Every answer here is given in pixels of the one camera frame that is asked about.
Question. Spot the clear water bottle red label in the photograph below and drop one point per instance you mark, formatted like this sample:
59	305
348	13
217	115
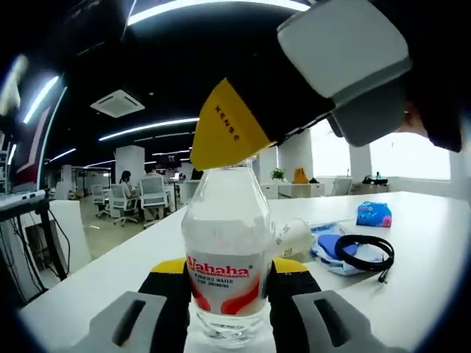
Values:
228	239

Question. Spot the white paper cup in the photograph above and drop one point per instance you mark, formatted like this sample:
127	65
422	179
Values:
294	237

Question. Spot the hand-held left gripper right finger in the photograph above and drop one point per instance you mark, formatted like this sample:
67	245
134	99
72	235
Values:
290	305

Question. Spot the white office chair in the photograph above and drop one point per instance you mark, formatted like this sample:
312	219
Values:
98	198
154	200
123	204

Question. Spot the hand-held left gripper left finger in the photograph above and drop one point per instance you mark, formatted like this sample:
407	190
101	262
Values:
165	305

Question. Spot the person's right hand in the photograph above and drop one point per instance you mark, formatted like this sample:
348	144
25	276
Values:
414	121

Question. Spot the ceiling air vent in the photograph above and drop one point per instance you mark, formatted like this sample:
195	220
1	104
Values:
117	103

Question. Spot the yellow bag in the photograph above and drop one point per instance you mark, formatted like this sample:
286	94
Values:
300	175

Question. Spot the white table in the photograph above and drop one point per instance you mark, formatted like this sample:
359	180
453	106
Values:
386	312

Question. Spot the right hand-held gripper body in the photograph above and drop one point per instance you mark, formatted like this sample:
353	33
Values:
441	117

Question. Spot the long ceiling light strip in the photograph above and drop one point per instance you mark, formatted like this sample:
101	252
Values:
147	127

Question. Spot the potted green plant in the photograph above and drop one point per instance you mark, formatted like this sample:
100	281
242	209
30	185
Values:
278	174

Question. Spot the dark bag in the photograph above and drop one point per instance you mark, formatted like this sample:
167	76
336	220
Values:
375	180

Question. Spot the wet wipes pack blue lid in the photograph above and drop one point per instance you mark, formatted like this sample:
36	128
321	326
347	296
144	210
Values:
325	244

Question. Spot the blue tissue pack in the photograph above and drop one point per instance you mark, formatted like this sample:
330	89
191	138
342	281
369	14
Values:
373	214

